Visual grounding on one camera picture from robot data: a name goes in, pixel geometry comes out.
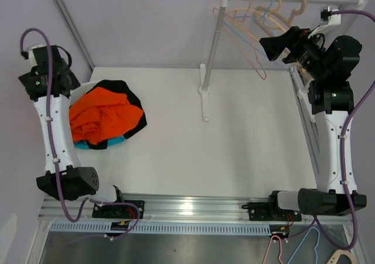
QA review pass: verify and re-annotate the perforated cable tray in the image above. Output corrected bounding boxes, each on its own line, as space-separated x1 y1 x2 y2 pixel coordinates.
50 221 271 236

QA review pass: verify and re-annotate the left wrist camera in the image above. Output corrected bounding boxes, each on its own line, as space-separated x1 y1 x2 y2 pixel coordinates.
20 44 60 67

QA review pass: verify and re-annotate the white plastic laundry basket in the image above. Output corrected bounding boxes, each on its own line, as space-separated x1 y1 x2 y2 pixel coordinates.
69 81 98 106

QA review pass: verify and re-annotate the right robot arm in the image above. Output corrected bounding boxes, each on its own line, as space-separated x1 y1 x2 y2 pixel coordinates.
260 26 367 220

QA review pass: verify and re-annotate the orange t shirt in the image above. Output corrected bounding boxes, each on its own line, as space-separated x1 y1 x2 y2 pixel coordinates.
69 87 144 145

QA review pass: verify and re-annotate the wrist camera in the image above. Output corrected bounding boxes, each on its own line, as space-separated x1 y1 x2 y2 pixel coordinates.
308 5 341 38
20 44 60 67

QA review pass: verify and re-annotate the blue wire hanger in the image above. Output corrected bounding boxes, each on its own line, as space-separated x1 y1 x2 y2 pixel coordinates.
227 1 281 68

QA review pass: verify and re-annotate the beige wooden hanger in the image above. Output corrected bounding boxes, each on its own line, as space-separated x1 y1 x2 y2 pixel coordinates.
227 0 286 36
256 0 307 31

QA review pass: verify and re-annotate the wooden hanger on floor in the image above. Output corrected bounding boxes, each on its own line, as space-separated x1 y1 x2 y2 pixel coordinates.
326 249 358 264

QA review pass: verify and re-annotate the metal clothes rack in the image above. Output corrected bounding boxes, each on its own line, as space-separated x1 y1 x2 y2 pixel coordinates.
199 0 371 122

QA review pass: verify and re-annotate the teal t shirt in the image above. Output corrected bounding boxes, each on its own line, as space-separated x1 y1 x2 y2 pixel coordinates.
74 136 125 150

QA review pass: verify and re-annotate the pink wire hanger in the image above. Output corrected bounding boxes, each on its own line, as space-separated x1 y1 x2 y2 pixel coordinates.
222 0 267 80

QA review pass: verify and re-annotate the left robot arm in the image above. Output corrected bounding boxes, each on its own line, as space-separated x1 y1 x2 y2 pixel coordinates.
19 45 140 222

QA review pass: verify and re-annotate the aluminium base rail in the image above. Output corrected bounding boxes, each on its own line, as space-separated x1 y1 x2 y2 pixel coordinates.
37 192 326 226

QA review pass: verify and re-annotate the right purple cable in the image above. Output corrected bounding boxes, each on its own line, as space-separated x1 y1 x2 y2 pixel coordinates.
312 9 375 252

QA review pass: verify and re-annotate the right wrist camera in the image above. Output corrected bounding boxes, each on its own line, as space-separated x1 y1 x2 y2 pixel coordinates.
308 5 341 38

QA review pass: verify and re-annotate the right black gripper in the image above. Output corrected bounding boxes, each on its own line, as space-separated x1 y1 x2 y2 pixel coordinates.
260 26 329 81

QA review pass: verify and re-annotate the pink hanger on floor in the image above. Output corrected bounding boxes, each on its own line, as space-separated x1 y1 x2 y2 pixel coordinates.
261 235 284 264

